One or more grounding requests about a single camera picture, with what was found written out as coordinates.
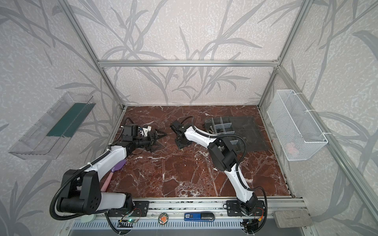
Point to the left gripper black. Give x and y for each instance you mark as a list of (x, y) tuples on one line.
[(151, 141)]

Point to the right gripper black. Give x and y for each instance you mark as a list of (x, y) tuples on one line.
[(179, 146)]

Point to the grey compartment organizer box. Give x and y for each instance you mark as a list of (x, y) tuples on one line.
[(219, 126)]

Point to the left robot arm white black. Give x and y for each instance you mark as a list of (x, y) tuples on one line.
[(82, 194)]

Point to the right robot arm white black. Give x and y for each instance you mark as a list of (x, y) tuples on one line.
[(225, 159)]

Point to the round orange button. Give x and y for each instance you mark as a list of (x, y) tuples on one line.
[(163, 218)]

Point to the blue black usb device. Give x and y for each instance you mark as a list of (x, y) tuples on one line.
[(199, 217)]

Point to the white round disc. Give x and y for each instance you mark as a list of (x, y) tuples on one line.
[(87, 218)]

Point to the pink object in basket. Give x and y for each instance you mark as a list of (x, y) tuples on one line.
[(291, 149)]

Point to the grey rectangular pad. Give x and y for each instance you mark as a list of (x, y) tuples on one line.
[(292, 219)]

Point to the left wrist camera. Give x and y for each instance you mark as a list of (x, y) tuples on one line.
[(145, 131)]

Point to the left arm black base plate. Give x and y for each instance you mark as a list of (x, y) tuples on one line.
[(140, 209)]

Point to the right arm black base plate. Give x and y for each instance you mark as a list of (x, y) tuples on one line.
[(233, 209)]

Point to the clear plastic wall bin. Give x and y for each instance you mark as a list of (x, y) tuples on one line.
[(50, 135)]

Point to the white wire mesh basket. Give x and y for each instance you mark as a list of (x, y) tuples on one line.
[(293, 123)]

